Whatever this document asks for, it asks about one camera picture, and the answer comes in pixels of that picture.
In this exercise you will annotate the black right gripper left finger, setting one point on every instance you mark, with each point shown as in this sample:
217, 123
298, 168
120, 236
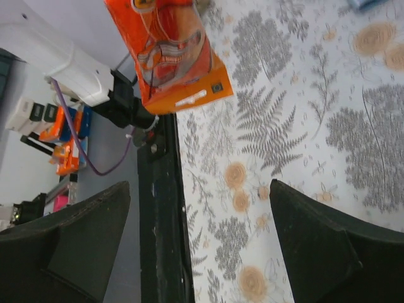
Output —
67, 256

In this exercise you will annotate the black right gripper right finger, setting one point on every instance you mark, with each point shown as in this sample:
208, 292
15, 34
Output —
334, 257

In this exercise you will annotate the orange small razor packet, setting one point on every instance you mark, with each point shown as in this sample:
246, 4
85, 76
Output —
176, 66

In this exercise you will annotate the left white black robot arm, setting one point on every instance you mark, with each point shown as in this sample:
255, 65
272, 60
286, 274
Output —
107, 91

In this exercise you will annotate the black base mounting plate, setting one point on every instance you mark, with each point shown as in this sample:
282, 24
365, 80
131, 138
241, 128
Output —
165, 255

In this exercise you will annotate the floral tablecloth mat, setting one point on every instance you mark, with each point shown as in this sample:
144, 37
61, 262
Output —
317, 104

